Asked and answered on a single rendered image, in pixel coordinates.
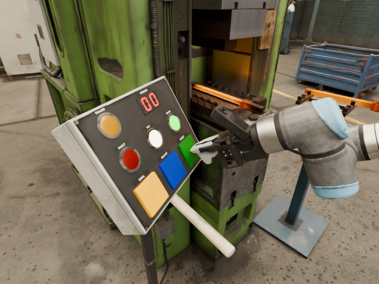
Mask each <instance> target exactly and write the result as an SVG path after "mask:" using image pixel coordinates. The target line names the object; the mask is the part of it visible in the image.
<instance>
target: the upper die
mask: <svg viewBox="0 0 379 284"><path fill-rule="evenodd" d="M266 11H267V9H248V10H199V9H192V35H195V36H203V37H210V38H218V39H226V40H233V39H242V38H250V37H259V36H263V31H264V26H265V19H266Z"/></svg>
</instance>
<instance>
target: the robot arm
mask: <svg viewBox="0 0 379 284"><path fill-rule="evenodd" d="M210 117H211V118H212V119H214V120H215V121H217V122H218V123H220V124H221V125H222V126H224V127H225V128H226V129H228V130H226V131H223V132H220V133H217V134H215V135H213V136H210V137H208V138H207V139H204V140H202V141H200V142H199V143H197V144H195V145H194V146H193V147H192V148H191V150H190V152H191V153H196V154H198V155H199V156H200V158H201V159H202V160H203V161H204V162H205V163H206V164H211V158H214V157H215V156H216V155H217V153H218V151H219V154H220V157H221V159H222V161H223V162H222V163H223V165H224V167H225V169H229V168H234V167H240V166H243V165H244V163H245V162H249V161H254V160H258V159H263V158H267V156H268V155H267V154H271V153H276V152H281V151H285V150H290V149H295V148H298V150H299V153H300V155H301V158H302V161H303V164H304V166H305V169H306V172H307V175H308V177H309V180H310V183H311V187H312V188H313V190H314V193H315V194H316V195H317V196H318V197H320V198H324V199H343V198H347V197H350V196H352V195H354V194H355V193H356V192H357V191H358V190H359V181H358V180H357V178H356V175H355V168H356V163H357V161H370V160H374V159H379V123H373V124H363V125H357V126H352V125H348V124H346V122H345V119H344V117H343V114H342V112H341V110H340V108H339V106H338V104H337V102H336V101H335V99H333V98H331V97H326V98H323V99H320V100H313V101H311V102H310V103H307V104H303V105H300V106H296V107H294V108H290V109H287V110H284V111H281V112H277V113H273V114H270V115H267V116H264V117H261V118H258V120H257V123H254V124H252V125H251V126H250V125H249V124H247V123H246V122H245V121H243V120H242V119H241V118H239V117H238V116H236V115H235V114H233V113H232V112H230V111H229V110H228V109H226V108H225V107H224V106H222V105H220V104H219V105H217V106H216V107H215V108H214V110H213V111H212V113H211V115H210ZM241 160H242V161H241ZM233 161H235V162H236V163H237V165H236V166H231V167H229V166H228V164H229V165H231V164H232V163H233ZM227 162H228V164H227Z"/></svg>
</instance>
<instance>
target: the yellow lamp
mask: <svg viewBox="0 0 379 284"><path fill-rule="evenodd" d="M100 126H101V128H102V130H103V132H104V133H106V134H107V135H109V136H113V135H115V134H117V133H118V131H119V125H118V122H117V121H116V119H115V118H113V117H112V116H104V117H102V119H101V120H100Z"/></svg>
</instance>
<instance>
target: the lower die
mask: <svg viewBox="0 0 379 284"><path fill-rule="evenodd" d="M192 83H193V84H195V85H202V86H205V87H207V88H210V89H213V90H216V91H219V92H222V93H224V94H227V95H230V96H233V97H236V98H238V99H241V100H246V98H243V97H240V96H237V95H234V94H231V93H228V92H224V91H222V90H219V89H217V88H214V87H210V86H207V85H204V84H202V83H199V82H196V81H193V82H192ZM192 94H197V98H196V95H193V97H192V108H193V110H195V111H197V99H198V98H199V96H203V97H204V101H205V100H206V99H210V104H209V100H207V101H206V103H205V115H206V116H207V117H210V113H211V104H212V103H213V102H215V101H216V102H217V103H218V105H219V104H220V105H222V106H224V107H225V108H226V109H228V110H229V111H230V112H232V113H233V114H235V115H236V116H238V117H239V118H241V119H242V120H243V119H246V118H248V117H249V116H251V114H252V112H250V111H248V110H246V109H240V104H239V103H236V102H234V101H231V100H228V99H225V98H222V97H220V96H217V95H214V94H211V93H209V92H206V91H203V90H201V89H198V88H195V87H192ZM204 101H202V98H199V113H201V114H203V113H204ZM215 107H216V103H214V104H213V108H212V111H213V110H214V108H215Z"/></svg>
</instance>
